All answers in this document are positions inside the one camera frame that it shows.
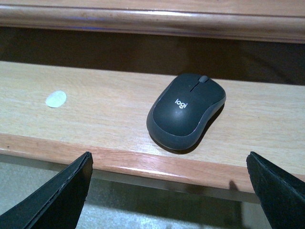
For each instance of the black Logitech wireless mouse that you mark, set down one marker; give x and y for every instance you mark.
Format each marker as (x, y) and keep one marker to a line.
(180, 114)

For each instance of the wooden desk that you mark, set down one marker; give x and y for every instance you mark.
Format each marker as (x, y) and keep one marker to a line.
(253, 20)

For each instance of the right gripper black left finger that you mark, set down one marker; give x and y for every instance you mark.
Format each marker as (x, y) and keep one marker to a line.
(57, 204)

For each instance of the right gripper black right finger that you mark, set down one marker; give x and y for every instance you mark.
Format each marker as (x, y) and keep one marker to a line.
(282, 195)

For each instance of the round white sticker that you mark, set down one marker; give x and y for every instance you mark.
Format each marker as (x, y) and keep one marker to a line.
(56, 99)

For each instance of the wooden keyboard tray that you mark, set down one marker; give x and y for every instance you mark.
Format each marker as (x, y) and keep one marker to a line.
(105, 113)

